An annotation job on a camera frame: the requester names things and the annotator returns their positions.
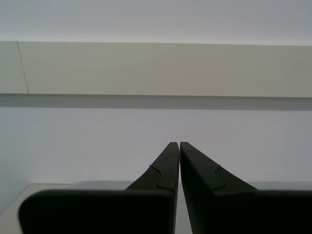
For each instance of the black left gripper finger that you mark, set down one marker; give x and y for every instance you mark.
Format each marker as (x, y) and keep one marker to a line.
(243, 212)
(97, 212)

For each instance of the beige horizontal wall panel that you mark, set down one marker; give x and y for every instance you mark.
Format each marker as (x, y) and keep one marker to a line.
(156, 69)

